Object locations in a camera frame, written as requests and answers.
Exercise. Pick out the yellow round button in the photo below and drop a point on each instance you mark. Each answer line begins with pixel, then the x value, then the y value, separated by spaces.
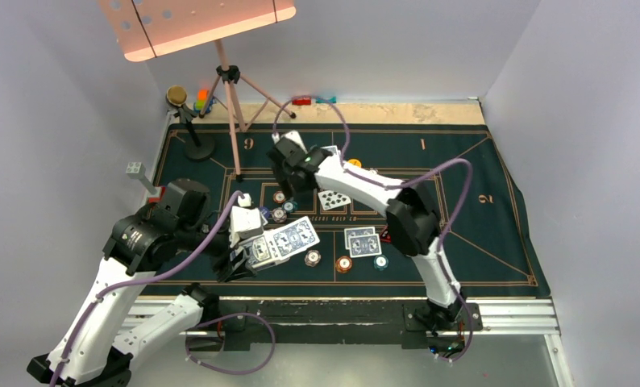
pixel 355 162

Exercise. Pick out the orange green toy blocks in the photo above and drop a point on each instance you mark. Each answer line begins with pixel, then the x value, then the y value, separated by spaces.
pixel 203 101

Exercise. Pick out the green poker table mat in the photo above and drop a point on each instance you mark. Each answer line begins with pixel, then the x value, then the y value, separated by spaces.
pixel 488 247

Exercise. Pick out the face up playing card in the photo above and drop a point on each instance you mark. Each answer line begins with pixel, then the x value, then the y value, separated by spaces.
pixel 330 200

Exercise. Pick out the white purple poker chip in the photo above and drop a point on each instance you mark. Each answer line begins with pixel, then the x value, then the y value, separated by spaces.
pixel 279 215

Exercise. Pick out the red toy block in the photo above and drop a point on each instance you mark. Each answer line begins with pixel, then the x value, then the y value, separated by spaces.
pixel 302 101

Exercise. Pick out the blue playing card deck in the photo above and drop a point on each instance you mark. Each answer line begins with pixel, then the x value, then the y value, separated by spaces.
pixel 276 246

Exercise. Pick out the cyan toy block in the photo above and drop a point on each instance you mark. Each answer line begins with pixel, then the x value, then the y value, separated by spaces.
pixel 330 100

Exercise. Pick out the teal poker chip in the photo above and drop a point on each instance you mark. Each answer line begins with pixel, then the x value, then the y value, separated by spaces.
pixel 289 206

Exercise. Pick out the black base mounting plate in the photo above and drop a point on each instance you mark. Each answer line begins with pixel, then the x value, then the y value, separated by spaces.
pixel 408 322

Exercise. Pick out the blue back playing card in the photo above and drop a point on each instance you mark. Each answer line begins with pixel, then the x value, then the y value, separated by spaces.
pixel 356 231
pixel 331 151
pixel 364 246

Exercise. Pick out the grey lego brick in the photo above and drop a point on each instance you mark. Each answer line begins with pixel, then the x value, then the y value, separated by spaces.
pixel 136 171

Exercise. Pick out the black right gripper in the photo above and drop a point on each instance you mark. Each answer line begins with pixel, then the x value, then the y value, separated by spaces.
pixel 284 176

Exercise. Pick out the small microphone on stand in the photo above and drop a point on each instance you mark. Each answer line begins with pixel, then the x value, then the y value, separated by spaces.
pixel 201 146

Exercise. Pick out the orange poker chip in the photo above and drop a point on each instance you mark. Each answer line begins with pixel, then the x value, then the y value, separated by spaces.
pixel 279 197

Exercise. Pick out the orange chip stack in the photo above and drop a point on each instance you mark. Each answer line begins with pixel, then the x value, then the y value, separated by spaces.
pixel 343 264

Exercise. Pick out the blue round dealer button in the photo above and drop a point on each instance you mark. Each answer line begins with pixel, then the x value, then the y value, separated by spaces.
pixel 265 214

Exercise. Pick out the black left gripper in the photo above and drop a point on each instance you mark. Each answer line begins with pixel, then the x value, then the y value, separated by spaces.
pixel 227 269

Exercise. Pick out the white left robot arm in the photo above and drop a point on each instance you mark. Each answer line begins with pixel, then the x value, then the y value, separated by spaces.
pixel 156 242

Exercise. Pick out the teal chip stack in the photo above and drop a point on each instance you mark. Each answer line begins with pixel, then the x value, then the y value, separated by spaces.
pixel 380 262

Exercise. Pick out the black red all-in triangle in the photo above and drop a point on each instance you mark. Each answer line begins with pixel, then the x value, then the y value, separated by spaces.
pixel 384 235

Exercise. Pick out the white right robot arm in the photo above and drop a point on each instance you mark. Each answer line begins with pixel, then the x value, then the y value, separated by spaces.
pixel 408 207

